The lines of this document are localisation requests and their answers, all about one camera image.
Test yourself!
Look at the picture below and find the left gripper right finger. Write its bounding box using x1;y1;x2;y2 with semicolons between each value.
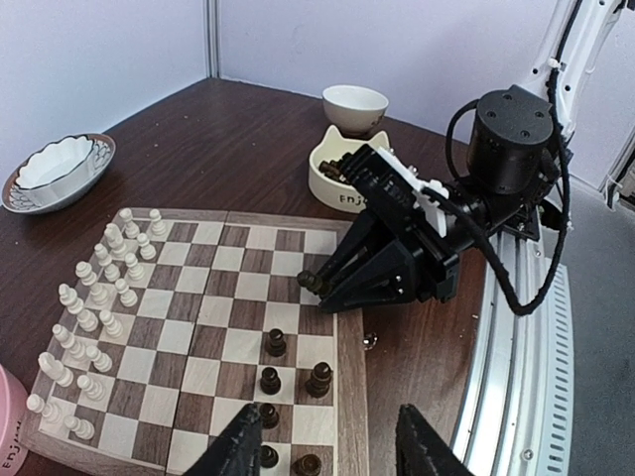
395;404;473;476

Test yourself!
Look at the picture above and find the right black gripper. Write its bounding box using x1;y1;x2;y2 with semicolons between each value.
317;83;570;313

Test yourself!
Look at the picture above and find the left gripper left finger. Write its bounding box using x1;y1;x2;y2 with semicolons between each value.
185;403;262;476

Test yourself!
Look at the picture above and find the dark chess piece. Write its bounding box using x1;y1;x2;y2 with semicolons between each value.
297;270;331;297

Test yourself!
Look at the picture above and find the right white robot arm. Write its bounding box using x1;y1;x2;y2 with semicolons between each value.
297;1;628;316

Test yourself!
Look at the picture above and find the black pawn on board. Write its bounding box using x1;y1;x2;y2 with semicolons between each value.
260;444;279;469

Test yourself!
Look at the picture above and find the black chess piece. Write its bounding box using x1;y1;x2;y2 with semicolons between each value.
305;362;332;399
259;367;282;395
259;403;280;430
265;328;287;357

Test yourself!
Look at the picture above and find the wooden chess board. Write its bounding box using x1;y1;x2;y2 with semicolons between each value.
19;208;369;475

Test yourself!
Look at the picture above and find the white chess piece tall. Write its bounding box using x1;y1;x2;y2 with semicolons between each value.
38;352;73;388

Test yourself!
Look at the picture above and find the black rook piece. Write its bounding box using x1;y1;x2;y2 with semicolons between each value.
292;453;322;476

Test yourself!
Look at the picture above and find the cream cat-ear bowl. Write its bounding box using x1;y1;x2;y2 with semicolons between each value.
308;125;391;213

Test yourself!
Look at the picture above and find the small white cup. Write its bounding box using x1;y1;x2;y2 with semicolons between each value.
321;84;390;136

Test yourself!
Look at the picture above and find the pink cat-ear bowl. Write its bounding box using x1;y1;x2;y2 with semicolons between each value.
0;367;29;476

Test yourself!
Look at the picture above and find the white scalloped bowl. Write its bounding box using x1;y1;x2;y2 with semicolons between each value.
16;135;95;205

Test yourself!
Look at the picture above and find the patterned ceramic plate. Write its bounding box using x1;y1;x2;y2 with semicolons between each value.
1;133;116;215

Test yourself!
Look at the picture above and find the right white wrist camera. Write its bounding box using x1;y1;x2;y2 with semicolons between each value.
376;147;449;238

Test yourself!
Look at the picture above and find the right black cable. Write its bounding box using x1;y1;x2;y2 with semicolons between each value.
444;96;576;316

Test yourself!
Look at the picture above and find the right aluminium frame post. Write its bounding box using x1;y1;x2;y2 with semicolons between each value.
202;0;221;78

